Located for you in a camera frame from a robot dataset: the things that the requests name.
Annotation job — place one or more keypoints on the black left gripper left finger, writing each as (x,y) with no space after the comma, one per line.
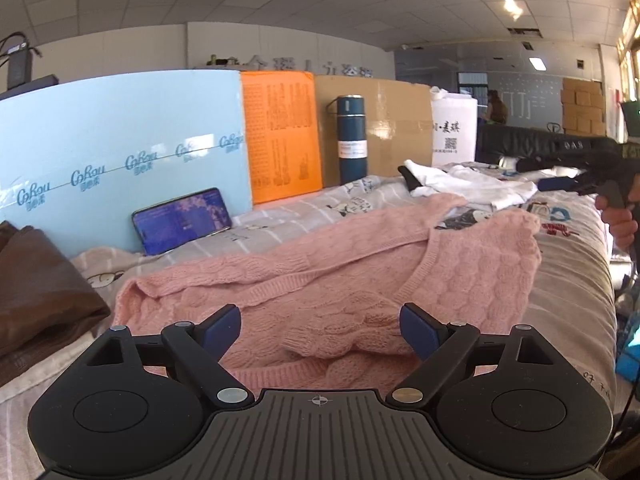
(197,349)

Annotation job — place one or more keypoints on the smartphone with lit screen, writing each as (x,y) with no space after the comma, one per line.
(169,225)

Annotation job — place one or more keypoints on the cartoon print bed sheet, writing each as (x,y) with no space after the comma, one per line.
(572,301)

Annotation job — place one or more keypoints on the person's right hand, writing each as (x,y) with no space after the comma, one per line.
(620,223)

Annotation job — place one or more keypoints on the orange printed box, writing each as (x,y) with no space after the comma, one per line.
(281,130)

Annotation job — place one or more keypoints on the white tote bag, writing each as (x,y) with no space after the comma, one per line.
(454,127)

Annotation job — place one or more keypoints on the dark teal thermos bottle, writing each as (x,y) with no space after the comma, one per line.
(352,145)

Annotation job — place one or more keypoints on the light blue Cobou box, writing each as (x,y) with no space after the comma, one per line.
(79,159)

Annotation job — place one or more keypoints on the brown cardboard box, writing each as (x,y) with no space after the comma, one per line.
(399,123)

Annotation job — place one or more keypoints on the black power adapter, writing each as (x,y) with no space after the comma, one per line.
(20,68)

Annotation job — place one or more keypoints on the black garment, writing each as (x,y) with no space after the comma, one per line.
(412,183)

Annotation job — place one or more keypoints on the stacked cardboard boxes far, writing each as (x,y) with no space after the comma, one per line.
(583,107)

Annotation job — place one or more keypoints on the brown leather bag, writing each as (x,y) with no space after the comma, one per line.
(46,304)

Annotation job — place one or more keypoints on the pink knitted sweater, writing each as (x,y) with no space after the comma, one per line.
(321,311)

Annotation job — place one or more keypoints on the white garment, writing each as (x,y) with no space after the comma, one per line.
(480,191)

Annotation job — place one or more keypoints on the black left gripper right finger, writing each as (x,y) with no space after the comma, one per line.
(443,351)

